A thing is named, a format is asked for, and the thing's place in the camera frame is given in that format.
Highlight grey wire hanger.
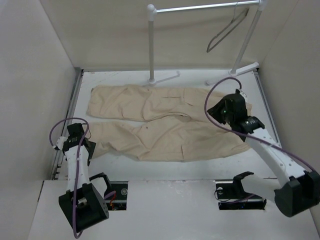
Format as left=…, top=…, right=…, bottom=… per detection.
left=206, top=7, right=250, bottom=53

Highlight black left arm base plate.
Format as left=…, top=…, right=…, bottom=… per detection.
left=104, top=181, right=129, bottom=211

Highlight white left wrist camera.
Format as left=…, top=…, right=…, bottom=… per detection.
left=53, top=136, right=68, bottom=151

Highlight white clothes rack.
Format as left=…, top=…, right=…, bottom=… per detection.
left=142, top=0, right=268, bottom=87

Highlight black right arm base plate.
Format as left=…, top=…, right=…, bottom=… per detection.
left=214, top=180, right=267, bottom=211

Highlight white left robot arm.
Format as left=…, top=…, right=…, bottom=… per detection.
left=58, top=123, right=112, bottom=238

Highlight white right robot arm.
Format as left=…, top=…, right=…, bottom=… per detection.
left=204, top=92, right=320, bottom=217

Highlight beige trousers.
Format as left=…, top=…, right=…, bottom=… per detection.
left=86, top=85, right=249, bottom=162

